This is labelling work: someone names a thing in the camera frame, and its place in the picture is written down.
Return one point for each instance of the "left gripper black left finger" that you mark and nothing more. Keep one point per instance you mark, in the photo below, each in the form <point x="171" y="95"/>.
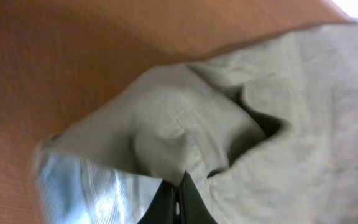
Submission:
<point x="162" y="209"/>

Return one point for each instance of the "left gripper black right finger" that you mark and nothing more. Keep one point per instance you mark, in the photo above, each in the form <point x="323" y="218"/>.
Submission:
<point x="192" y="209"/>

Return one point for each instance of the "khaki shorts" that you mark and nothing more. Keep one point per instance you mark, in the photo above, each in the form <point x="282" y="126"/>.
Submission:
<point x="268" y="134"/>

